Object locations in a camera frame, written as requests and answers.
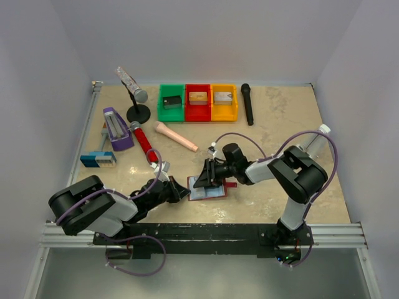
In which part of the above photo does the yellow plastic bin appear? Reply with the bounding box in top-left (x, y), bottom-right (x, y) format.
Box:
top-left (211, 83), bottom-right (239, 122)

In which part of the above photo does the grey orange small tool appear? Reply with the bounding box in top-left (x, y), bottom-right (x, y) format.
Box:
top-left (99, 123), bottom-right (108, 151)

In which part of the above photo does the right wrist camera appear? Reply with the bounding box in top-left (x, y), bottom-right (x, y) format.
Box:
top-left (208, 142), bottom-right (218, 159)

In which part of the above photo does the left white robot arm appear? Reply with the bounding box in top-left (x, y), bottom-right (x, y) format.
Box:
top-left (48, 175), bottom-right (190, 237)

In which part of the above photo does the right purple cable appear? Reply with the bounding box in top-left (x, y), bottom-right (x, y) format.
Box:
top-left (212, 130), bottom-right (339, 222)

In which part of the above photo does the black microphone stand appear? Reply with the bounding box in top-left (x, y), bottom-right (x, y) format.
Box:
top-left (127, 91), bottom-right (151, 124)

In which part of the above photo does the blue grey block tool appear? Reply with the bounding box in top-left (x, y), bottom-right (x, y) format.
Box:
top-left (80, 151), bottom-right (117, 168)

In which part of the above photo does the red plastic bin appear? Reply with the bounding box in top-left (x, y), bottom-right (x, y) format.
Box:
top-left (185, 84), bottom-right (211, 122)

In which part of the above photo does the glitter microphone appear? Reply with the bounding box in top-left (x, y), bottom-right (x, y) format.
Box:
top-left (115, 67), bottom-right (148, 103)

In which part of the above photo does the green plastic bin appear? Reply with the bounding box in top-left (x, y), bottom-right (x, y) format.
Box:
top-left (157, 84), bottom-right (185, 122)

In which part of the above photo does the red microphone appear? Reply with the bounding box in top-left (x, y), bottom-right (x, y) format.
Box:
top-left (130, 121), bottom-right (158, 164)

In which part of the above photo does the black microphone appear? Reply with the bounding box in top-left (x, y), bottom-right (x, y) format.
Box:
top-left (241, 83), bottom-right (254, 126)

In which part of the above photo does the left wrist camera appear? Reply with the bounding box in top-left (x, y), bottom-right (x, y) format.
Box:
top-left (150, 161), bottom-right (170, 182)

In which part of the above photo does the tan card in red bin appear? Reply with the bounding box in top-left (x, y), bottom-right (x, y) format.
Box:
top-left (188, 92), bottom-right (208, 105)

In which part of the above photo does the aluminium frame rail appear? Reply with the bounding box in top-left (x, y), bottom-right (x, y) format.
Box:
top-left (24, 81), bottom-right (104, 298)

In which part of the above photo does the black card in green bin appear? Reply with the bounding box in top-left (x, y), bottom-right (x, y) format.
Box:
top-left (162, 95), bottom-right (182, 110)

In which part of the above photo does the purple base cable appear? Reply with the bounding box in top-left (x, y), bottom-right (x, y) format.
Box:
top-left (105, 235), bottom-right (168, 277)

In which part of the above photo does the pink microphone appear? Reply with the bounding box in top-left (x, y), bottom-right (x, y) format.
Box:
top-left (154, 121), bottom-right (198, 152)

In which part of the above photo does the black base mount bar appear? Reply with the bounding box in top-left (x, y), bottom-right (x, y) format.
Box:
top-left (94, 223), bottom-right (314, 261)

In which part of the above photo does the purple metronome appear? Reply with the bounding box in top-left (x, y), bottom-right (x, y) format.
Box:
top-left (103, 107), bottom-right (134, 151)

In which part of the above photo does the red leather card holder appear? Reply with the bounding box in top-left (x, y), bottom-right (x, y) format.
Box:
top-left (187, 176), bottom-right (238, 201)

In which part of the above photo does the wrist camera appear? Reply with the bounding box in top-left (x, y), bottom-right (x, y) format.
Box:
top-left (150, 161), bottom-right (170, 182)
top-left (208, 142), bottom-right (218, 159)

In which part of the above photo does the silver card in yellow bin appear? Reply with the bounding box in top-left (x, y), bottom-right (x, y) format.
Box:
top-left (214, 92), bottom-right (233, 105)

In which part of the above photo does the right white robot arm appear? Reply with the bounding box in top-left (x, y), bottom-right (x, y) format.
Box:
top-left (193, 143), bottom-right (328, 232)

